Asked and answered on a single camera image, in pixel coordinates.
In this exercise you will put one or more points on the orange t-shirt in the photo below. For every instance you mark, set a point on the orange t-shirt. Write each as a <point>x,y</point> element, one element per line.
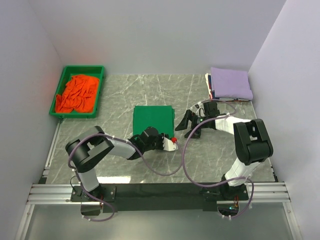
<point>79,95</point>

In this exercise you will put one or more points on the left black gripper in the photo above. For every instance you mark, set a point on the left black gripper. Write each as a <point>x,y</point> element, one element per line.
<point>160,135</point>

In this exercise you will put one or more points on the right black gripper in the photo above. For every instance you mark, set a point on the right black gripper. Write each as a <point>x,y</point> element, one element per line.
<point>183,124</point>

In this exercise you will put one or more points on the aluminium rail frame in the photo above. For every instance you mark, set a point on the aluminium rail frame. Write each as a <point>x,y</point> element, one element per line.
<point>50,214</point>

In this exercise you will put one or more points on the black base beam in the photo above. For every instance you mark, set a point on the black base beam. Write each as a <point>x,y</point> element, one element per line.
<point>168,196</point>

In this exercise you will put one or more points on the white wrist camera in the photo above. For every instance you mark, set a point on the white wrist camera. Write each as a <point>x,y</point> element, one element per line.
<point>169,144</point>
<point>198,109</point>

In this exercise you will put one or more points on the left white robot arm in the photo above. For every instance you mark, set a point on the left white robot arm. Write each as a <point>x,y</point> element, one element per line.
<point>89,148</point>

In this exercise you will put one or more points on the green t-shirt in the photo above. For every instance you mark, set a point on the green t-shirt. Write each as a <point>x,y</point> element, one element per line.
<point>161,117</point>

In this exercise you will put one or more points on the stack of folded shirts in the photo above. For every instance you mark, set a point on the stack of folded shirts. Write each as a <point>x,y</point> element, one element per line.
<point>209,86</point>

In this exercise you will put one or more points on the green plastic bin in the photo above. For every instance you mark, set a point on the green plastic bin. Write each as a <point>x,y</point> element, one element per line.
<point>69,71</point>

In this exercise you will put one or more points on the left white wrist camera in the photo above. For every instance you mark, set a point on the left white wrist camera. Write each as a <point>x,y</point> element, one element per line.
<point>169,144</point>

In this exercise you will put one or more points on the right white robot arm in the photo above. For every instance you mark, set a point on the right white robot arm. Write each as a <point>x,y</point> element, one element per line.
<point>252,145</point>

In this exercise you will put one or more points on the folded purple t-shirt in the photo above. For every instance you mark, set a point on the folded purple t-shirt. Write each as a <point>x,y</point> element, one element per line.
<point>230,84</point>

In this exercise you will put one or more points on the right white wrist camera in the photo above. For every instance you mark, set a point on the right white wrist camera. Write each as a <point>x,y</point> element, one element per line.
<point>198,109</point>

